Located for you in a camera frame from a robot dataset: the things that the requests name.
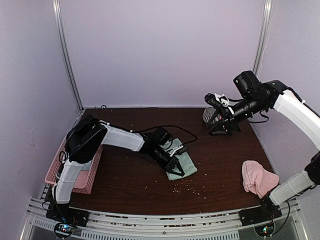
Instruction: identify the pink towel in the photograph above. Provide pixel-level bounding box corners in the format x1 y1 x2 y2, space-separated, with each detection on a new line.
241 160 280 199

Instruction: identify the front aluminium rail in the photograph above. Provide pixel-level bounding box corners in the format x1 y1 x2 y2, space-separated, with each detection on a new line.
18 198 311 240

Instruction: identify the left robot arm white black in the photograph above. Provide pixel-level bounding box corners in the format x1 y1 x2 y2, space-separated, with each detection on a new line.
51 114 186 222

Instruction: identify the striped grey mug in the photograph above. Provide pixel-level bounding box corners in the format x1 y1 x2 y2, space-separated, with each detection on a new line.
202 107 216 125

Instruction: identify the right aluminium frame post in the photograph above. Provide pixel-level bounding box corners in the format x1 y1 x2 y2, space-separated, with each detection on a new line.
252 0 274 76

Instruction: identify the pink plastic basket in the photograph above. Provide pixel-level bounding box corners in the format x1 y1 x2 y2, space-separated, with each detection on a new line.
44 139 103 195

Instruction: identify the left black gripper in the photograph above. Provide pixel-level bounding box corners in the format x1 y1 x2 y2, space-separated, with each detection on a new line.
150 145 184 176

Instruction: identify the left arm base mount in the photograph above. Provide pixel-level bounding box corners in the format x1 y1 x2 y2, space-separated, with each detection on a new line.
45 208 89 239

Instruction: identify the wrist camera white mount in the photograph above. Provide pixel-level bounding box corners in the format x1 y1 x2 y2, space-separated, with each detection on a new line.
204 93 230 109
167 144 189 157

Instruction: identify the green panda towel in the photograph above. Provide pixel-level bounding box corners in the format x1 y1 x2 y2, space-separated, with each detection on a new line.
162 138 198 181

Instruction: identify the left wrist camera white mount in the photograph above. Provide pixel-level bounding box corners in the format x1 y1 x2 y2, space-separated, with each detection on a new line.
167 144 189 157

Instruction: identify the left aluminium frame post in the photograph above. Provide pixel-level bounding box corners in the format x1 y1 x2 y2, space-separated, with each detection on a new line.
52 0 84 111

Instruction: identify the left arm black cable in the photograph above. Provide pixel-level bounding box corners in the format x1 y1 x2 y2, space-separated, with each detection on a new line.
57 119 198 176

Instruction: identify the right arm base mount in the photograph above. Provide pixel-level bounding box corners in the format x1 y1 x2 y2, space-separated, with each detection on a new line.
238 206 282 238

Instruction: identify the aluminium frame post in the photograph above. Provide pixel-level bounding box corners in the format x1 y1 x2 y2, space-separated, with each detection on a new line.
252 0 274 76
52 0 84 111

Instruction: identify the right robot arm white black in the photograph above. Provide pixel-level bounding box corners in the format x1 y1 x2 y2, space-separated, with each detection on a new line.
204 70 320 221

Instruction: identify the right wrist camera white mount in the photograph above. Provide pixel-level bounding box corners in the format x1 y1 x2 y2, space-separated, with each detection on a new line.
204 93 230 109

